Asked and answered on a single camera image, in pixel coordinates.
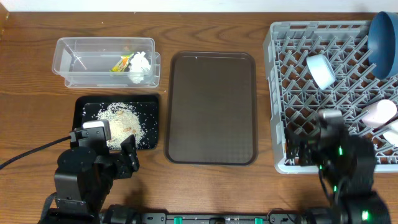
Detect clear plastic bin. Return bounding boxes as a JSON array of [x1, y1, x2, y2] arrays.
[[52, 37, 160, 88]]

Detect pink cup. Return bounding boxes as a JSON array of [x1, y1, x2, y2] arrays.
[[361, 100, 397, 128]]

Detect brown serving tray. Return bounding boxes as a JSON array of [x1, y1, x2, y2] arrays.
[[164, 52, 258, 166]]

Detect yellow snack wrapper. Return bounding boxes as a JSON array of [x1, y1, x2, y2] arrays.
[[109, 52, 134, 72]]

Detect grey dishwasher rack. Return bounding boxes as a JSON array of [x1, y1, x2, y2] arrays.
[[263, 21, 397, 174]]

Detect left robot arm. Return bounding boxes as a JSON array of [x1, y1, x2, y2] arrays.
[[39, 136, 142, 224]]

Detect dark blue plate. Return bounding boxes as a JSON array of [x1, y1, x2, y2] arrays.
[[368, 11, 397, 80]]

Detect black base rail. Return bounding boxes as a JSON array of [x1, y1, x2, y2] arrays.
[[102, 203, 312, 224]]

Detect light green cup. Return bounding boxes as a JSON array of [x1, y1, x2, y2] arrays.
[[383, 120, 398, 147]]

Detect light blue bowl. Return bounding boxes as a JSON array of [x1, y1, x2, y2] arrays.
[[306, 54, 336, 90]]

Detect crumpled white tissue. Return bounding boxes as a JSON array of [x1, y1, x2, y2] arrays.
[[128, 52, 151, 84]]

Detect rice food scraps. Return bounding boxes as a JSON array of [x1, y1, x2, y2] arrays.
[[93, 102, 158, 150]]

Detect black waste tray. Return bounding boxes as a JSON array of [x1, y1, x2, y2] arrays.
[[73, 95, 159, 135]]

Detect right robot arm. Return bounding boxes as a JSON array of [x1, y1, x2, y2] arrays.
[[285, 118, 391, 224]]

